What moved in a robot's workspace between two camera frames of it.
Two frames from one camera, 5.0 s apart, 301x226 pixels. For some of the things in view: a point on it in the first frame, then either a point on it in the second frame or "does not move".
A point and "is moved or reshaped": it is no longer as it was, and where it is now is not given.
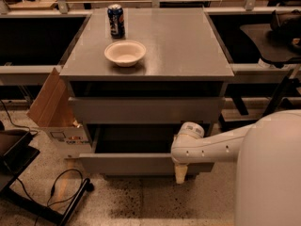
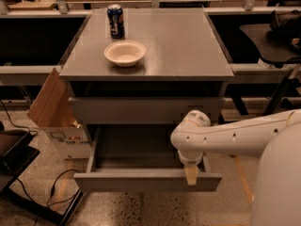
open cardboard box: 53,110 does not move
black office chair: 279,41 does not move
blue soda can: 116,17 does not move
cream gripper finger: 181,171 -> 191,158
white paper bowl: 125,53 does not move
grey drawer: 139,149 is moved or reshaped
